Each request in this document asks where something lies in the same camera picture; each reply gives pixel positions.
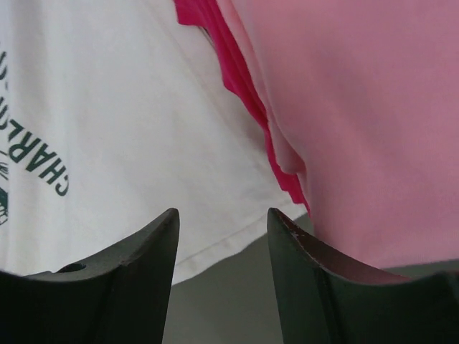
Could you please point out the red t-shirt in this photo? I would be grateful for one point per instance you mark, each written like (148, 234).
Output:
(236, 78)

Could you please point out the pink t-shirt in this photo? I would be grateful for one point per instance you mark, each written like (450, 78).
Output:
(362, 103)

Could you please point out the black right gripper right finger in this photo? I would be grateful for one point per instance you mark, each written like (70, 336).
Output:
(325, 296)

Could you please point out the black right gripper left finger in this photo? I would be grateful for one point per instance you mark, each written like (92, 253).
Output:
(118, 295)

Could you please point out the white and green t-shirt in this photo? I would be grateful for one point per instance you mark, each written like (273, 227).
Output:
(112, 113)

